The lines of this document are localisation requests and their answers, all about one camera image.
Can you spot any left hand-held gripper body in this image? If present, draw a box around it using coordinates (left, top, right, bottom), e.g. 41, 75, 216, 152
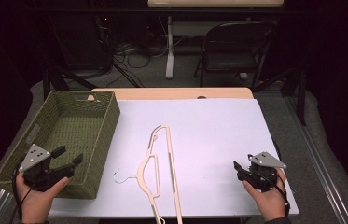
19, 143, 77, 192

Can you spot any white desk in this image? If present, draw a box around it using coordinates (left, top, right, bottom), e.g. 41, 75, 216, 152
146, 0, 285, 80

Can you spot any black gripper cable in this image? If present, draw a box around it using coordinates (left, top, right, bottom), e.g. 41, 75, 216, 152
10, 163, 34, 224
255, 169, 291, 217

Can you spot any white table cover sheet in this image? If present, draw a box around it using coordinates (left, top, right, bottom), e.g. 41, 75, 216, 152
49, 98, 300, 219

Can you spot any tangle of floor cables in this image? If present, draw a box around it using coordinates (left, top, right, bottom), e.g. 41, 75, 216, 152
98, 15, 171, 89

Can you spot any black folding chair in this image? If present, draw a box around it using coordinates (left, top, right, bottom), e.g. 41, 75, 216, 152
193, 21, 277, 91

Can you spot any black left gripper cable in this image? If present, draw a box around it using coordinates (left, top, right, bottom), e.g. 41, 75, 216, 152
10, 163, 34, 224

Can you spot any black metal stand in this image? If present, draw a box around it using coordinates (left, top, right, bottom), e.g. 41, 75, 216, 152
252, 66, 307, 127
42, 64, 99, 101

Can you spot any green woven basket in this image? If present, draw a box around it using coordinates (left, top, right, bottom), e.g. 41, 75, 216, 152
0, 90, 121, 201

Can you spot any person's right hand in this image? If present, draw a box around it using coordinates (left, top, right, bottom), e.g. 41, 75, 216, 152
242, 167, 288, 223

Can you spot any beige plastic clothes hanger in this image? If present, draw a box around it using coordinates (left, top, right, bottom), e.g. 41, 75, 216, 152
112, 124, 184, 224

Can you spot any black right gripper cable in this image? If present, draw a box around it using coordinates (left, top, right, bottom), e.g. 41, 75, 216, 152
255, 169, 291, 217

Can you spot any person's left hand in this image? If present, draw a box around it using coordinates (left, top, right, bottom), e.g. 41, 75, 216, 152
15, 172, 71, 224

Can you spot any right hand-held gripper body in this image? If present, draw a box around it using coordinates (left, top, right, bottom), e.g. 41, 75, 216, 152
236, 151, 288, 193

